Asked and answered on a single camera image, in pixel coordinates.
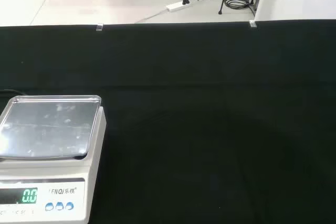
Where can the black bench cloth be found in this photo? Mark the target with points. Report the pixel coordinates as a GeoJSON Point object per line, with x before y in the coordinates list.
{"type": "Point", "coordinates": [199, 119]}

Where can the white electronic balance steel pan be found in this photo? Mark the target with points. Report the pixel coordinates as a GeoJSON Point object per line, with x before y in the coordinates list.
{"type": "Point", "coordinates": [50, 129]}

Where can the white power strip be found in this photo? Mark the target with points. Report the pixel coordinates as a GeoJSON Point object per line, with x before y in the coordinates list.
{"type": "Point", "coordinates": [177, 6]}

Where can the clear cloth clip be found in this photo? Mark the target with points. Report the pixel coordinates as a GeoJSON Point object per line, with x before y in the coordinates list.
{"type": "Point", "coordinates": [252, 23]}
{"type": "Point", "coordinates": [99, 27]}

